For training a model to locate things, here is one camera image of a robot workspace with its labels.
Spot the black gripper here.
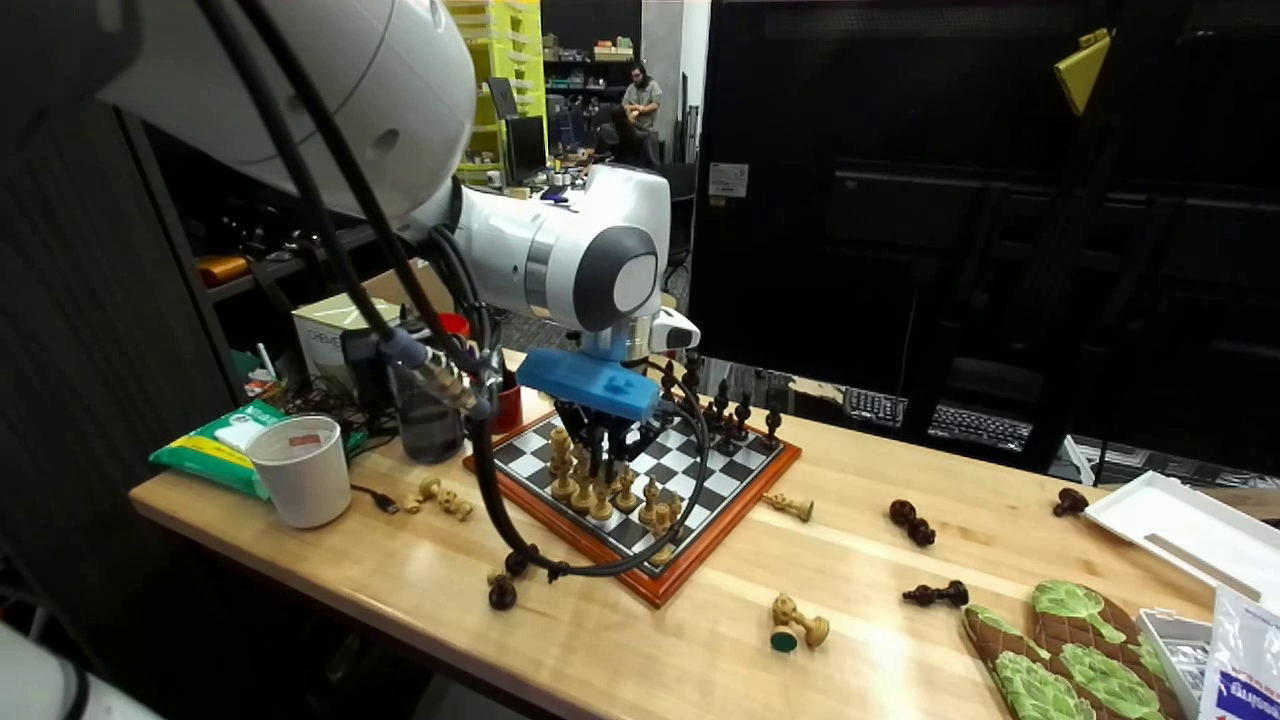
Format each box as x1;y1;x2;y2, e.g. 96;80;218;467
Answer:
572;390;649;479

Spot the red container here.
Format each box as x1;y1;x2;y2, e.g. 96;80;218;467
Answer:
438;306;530;438

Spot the black cup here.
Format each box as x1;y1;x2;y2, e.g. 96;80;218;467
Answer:
389;356;473;467

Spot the white box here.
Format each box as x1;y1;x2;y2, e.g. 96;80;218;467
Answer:
287;290;410;390

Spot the white paper cup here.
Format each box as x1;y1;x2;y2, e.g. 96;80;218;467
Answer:
248;411;361;534

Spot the black keyboard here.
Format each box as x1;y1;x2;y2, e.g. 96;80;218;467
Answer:
835;384;1059;459

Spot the person in background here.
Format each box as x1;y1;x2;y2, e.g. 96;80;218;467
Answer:
616;58;670;139

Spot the yellow shelf rack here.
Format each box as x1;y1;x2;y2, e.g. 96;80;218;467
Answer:
449;0;553;178

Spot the large black screen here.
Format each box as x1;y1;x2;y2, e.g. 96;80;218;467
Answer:
687;0;1280;474

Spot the brown green patterned mat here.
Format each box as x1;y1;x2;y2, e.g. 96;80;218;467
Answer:
957;575;1193;720

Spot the white plastic tray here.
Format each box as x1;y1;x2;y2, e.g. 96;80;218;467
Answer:
1079;467;1280;607

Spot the yellow paper flag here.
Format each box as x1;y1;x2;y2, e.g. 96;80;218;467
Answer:
1053;23;1118;118

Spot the clear plastic bag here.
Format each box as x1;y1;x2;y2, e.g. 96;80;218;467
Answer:
1138;580;1280;720

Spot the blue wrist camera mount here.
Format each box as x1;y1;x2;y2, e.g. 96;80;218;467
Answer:
517;342;670;428

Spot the chess board with orange frame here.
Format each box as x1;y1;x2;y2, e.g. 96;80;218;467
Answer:
461;404;807;611

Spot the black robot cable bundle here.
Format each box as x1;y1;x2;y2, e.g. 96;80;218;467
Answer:
197;0;715;588

